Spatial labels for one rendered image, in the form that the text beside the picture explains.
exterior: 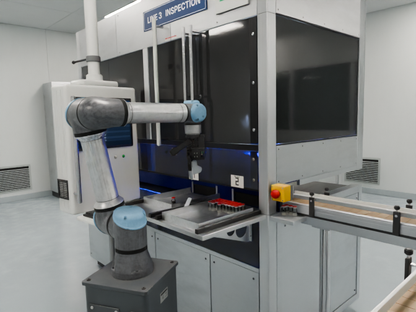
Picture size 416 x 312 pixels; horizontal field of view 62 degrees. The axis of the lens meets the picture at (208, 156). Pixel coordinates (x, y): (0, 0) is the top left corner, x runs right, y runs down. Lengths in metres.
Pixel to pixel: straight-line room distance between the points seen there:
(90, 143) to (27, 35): 5.72
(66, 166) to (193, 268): 0.95
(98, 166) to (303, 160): 1.04
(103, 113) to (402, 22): 5.58
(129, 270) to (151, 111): 0.57
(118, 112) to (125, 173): 1.15
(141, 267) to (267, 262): 0.68
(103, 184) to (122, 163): 0.96
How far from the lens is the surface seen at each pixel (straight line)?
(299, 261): 1.99
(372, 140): 6.35
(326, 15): 2.10
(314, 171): 1.96
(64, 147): 2.14
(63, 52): 7.11
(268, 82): 1.62
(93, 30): 2.33
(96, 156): 1.33
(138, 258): 1.30
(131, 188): 2.37
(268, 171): 1.63
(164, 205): 1.82
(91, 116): 1.21
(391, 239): 1.54
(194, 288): 2.25
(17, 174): 6.77
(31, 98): 6.82
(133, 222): 1.26
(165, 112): 1.31
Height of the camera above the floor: 1.35
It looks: 6 degrees down
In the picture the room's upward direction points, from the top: 1 degrees counter-clockwise
